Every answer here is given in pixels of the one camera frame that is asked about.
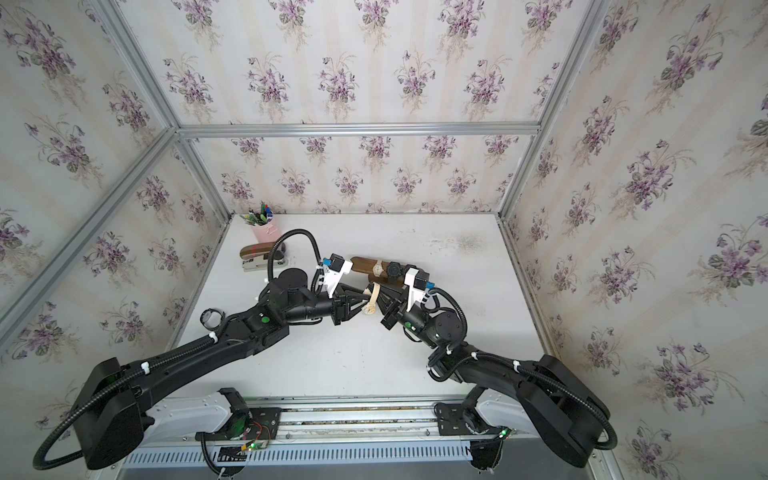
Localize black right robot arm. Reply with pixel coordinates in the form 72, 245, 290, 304
376, 285, 618, 467

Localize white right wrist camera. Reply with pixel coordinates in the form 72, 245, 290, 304
404, 269, 432, 312

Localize brown and white stapler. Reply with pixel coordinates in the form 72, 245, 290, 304
239, 242, 286, 272

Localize beige strap watch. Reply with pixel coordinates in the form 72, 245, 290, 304
362, 261, 384, 315

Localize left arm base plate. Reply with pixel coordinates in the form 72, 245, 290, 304
194, 407, 282, 444

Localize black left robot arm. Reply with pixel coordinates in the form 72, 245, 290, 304
32, 229, 370, 471

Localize pens in cup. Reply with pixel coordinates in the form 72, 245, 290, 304
240, 203, 274, 226

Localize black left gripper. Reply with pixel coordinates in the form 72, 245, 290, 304
283, 282, 374, 327

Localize black digital watch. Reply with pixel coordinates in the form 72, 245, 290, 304
386, 261, 404, 282
402, 264, 419, 277

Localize thin black band watch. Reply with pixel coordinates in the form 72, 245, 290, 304
199, 308, 226, 331

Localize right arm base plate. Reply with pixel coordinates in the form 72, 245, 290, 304
433, 402, 529, 437

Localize pink pen cup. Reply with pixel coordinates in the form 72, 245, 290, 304
251, 219, 282, 243

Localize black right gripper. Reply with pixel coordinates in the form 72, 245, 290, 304
373, 284, 442, 354

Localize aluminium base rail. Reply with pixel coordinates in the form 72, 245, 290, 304
104, 392, 607, 448

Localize brown wooden watch stand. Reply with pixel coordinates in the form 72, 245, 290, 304
351, 256, 415, 284

